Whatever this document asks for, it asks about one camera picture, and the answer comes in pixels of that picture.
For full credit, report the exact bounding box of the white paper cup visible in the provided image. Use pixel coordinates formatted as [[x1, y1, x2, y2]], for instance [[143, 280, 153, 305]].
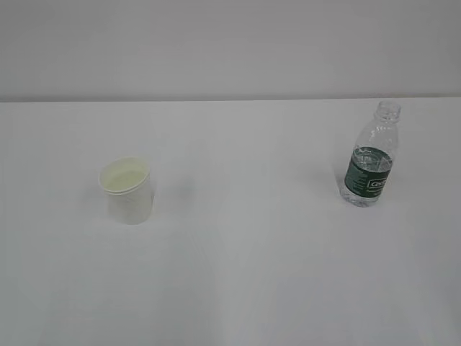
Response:
[[99, 157, 154, 225]]

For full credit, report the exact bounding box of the clear water bottle green label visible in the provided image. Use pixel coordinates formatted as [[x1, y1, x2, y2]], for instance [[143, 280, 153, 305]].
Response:
[[340, 100, 401, 208]]

